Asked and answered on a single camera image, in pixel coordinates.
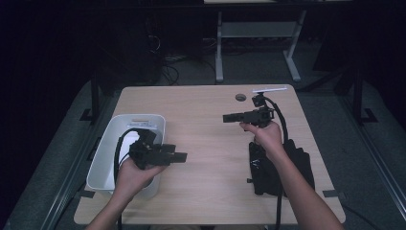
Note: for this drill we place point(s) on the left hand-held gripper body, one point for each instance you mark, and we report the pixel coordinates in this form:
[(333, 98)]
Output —
[(145, 153)]

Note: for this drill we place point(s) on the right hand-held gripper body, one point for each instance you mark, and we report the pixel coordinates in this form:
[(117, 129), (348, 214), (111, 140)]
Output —
[(260, 116)]

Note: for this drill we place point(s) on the white plastic bin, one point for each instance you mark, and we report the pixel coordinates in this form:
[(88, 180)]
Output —
[(103, 166)]

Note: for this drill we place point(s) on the black glove with small logo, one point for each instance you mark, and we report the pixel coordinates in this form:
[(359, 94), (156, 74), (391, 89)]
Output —
[(303, 163)]

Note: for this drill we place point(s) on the person's right hand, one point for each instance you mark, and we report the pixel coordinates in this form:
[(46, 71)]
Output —
[(268, 137)]

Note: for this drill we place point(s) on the person's left hand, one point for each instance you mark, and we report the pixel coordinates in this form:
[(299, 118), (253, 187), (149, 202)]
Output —
[(134, 179)]

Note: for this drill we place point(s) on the shiny black glove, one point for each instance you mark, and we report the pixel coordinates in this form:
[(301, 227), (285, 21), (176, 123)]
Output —
[(261, 172)]

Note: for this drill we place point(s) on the dark tape strip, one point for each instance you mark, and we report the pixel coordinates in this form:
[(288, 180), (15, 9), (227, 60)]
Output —
[(86, 194)]

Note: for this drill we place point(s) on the black metal stand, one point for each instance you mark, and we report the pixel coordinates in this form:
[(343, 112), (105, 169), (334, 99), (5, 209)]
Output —
[(94, 96), (359, 96)]

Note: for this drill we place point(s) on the grey tape strip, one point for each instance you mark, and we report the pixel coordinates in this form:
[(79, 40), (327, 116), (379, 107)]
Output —
[(332, 193)]

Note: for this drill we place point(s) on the metal floor rail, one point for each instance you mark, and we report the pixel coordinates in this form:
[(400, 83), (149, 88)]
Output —
[(376, 159), (73, 166)]

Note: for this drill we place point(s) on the white metal desk frame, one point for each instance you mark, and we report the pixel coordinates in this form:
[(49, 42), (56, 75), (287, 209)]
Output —
[(258, 30)]

